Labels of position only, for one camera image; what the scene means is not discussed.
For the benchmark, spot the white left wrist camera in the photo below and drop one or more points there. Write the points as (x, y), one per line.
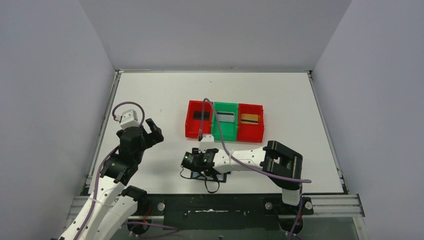
(127, 119)

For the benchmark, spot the silver magnetic stripe card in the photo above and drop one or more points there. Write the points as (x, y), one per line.
(227, 117)

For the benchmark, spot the red plastic bin left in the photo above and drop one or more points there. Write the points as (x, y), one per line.
(192, 126)

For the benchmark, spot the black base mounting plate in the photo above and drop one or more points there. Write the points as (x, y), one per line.
(223, 211)

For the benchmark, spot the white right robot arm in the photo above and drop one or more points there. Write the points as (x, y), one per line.
(281, 164)

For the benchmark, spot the red plastic bin right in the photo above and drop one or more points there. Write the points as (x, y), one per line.
(250, 133)

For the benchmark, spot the black leather card holder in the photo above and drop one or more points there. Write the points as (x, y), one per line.
(220, 178)

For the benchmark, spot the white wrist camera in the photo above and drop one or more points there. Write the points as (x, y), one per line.
(207, 142)
(127, 119)

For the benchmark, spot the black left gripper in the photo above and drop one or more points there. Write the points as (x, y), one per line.
(148, 135)

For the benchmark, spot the red plastic bin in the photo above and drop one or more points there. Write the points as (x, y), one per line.
(250, 133)
(192, 126)

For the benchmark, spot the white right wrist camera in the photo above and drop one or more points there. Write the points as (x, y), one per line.
(207, 142)

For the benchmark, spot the black card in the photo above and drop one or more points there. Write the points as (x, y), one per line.
(198, 115)

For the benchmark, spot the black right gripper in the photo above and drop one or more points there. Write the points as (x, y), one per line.
(196, 150)

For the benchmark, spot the gold VIP card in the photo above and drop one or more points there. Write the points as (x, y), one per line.
(249, 119)

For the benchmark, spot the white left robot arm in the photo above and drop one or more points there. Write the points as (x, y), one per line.
(112, 200)

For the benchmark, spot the green plastic bin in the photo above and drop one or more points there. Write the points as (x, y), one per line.
(229, 130)

